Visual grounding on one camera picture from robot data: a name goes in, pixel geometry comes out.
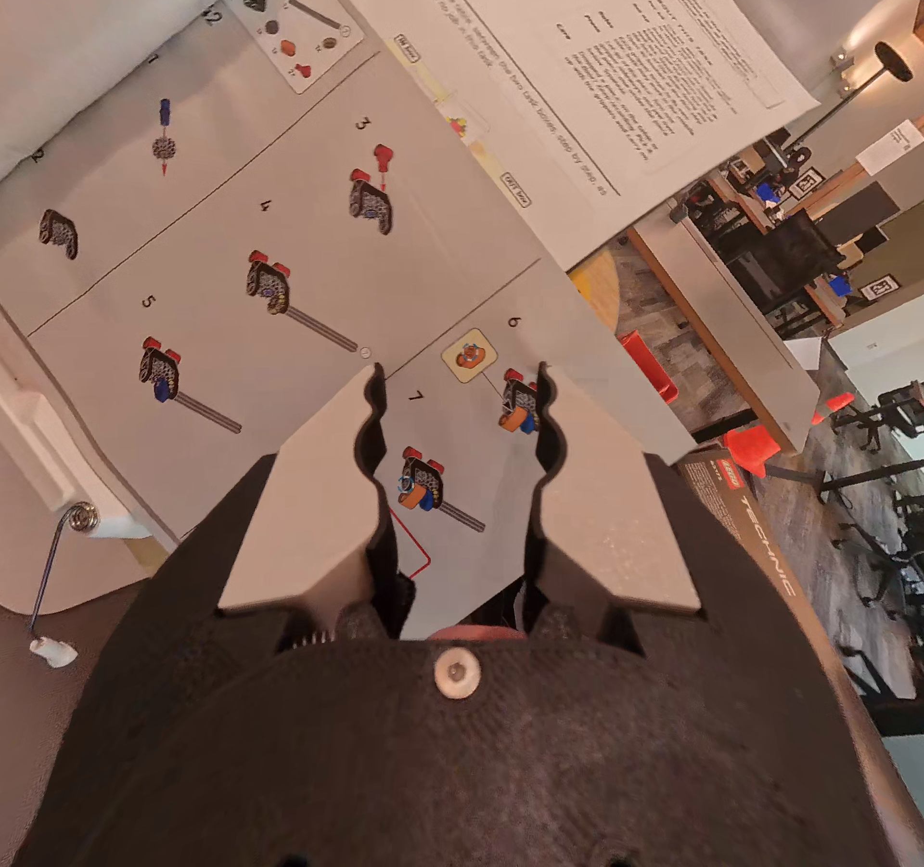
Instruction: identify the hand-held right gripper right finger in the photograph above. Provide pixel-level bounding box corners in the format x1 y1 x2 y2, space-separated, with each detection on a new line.
524 363 706 638

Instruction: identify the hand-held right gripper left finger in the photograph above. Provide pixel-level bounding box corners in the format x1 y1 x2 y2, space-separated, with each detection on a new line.
217 363 403 638

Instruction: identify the lego instruction booklet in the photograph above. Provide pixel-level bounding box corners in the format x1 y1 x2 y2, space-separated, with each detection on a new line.
0 0 698 638

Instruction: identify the dark lego set box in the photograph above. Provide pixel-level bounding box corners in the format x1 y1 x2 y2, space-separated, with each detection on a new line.
677 441 903 752

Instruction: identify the red plastic bin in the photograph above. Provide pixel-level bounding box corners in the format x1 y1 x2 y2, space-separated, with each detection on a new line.
619 329 681 406

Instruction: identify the orange traffic cone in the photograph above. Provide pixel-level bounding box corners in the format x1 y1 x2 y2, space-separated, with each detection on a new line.
724 427 782 479
811 391 857 427

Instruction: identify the white stand base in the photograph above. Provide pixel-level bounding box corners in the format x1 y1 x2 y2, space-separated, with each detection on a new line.
0 304 181 670

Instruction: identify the black office chair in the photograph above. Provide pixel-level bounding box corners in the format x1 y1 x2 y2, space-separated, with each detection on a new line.
852 382 924 453

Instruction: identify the white sign card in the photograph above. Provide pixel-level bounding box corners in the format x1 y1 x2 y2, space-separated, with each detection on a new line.
855 116 924 176

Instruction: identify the printed white paper sheet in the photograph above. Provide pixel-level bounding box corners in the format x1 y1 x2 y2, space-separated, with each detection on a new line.
303 0 824 273

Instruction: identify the black floor lamp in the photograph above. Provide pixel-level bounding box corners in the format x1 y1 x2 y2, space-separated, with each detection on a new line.
790 40 915 155

